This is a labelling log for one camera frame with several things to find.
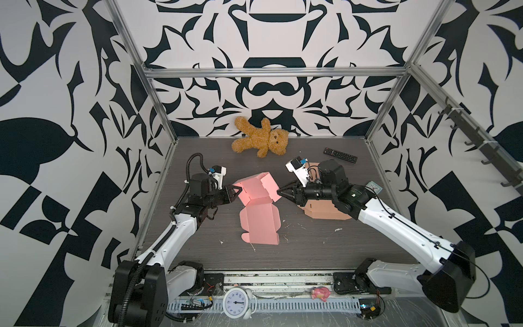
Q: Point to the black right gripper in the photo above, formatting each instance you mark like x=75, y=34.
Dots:
x=296, y=191

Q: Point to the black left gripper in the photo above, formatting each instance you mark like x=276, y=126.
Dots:
x=228, y=196

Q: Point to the pink cardboard box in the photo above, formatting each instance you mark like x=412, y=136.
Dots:
x=259, y=218

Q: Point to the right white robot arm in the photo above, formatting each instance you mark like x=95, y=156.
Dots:
x=445, y=272

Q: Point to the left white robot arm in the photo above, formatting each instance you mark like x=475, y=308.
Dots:
x=144, y=287

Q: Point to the peach flat cardboard box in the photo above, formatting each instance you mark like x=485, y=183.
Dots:
x=321, y=209

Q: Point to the black remote control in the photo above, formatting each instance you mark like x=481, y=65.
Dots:
x=341, y=155

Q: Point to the brown teddy bear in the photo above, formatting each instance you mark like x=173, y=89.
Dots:
x=263, y=139

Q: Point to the small teal alarm clock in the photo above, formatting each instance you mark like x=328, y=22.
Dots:
x=376, y=188

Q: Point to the small pink toy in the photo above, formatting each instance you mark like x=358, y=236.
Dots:
x=321, y=293

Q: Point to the white round alarm clock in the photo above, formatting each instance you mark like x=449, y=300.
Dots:
x=239, y=302

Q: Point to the green circuit board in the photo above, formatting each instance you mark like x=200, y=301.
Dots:
x=370, y=311

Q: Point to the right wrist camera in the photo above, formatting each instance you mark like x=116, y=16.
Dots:
x=300, y=167

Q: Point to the white slotted cable duct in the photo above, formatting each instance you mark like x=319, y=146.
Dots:
x=276, y=305

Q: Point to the grey wall hook rail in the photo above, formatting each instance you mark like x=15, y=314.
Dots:
x=495, y=154

